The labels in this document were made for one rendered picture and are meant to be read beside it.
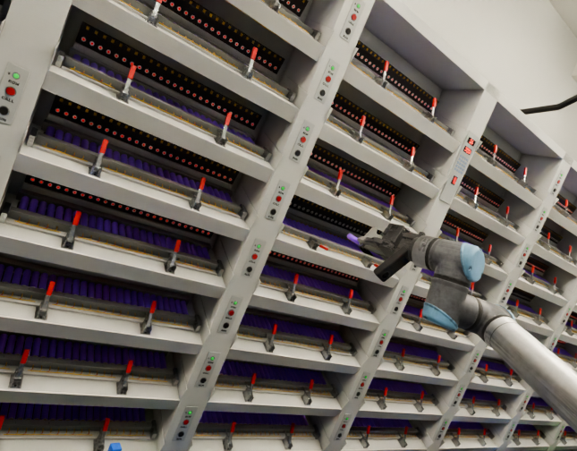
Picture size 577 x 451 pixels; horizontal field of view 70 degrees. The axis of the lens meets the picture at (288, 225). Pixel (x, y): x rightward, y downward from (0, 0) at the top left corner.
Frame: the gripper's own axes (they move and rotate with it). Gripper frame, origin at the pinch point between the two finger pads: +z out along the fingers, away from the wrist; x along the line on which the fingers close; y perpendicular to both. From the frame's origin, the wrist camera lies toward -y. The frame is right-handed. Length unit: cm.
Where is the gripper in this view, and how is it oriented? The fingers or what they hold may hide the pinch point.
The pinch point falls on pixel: (360, 243)
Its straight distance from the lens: 131.4
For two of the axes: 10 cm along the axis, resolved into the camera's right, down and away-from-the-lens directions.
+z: -6.2, -1.5, 7.7
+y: 5.3, -8.0, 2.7
